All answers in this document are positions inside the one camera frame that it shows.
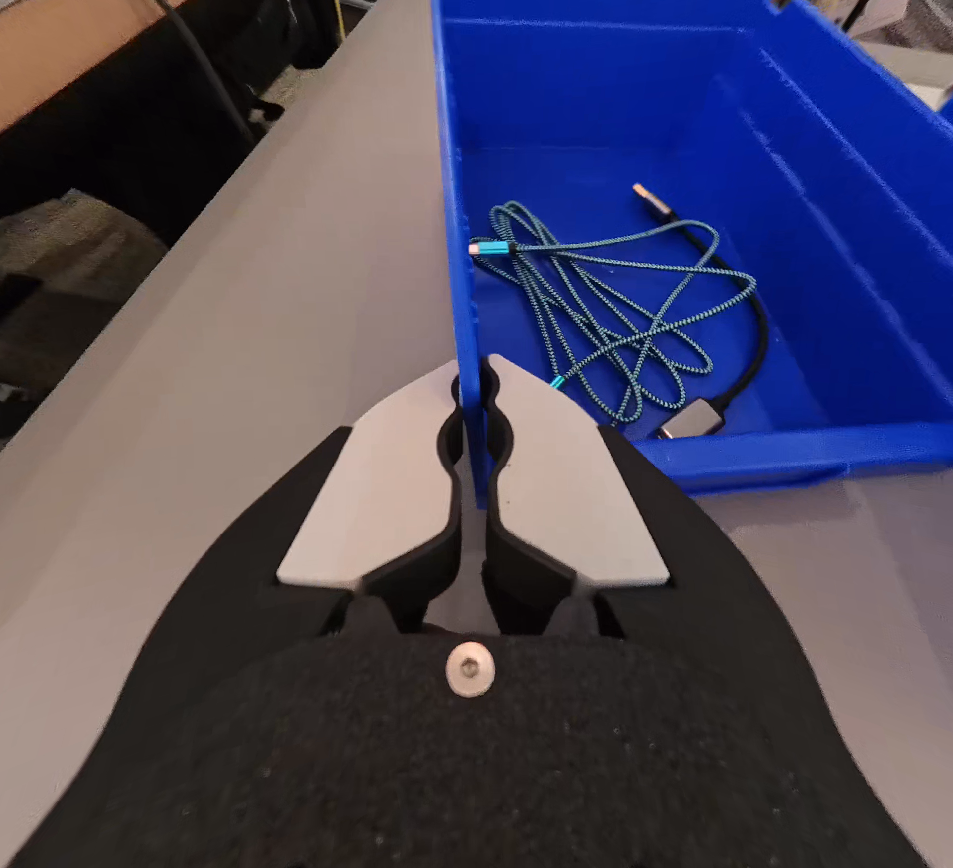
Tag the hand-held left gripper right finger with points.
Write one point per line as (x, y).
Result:
(573, 503)

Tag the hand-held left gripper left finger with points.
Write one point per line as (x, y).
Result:
(372, 503)

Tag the blue plastic bin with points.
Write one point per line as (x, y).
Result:
(633, 101)

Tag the wooden office desk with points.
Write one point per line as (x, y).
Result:
(112, 12)

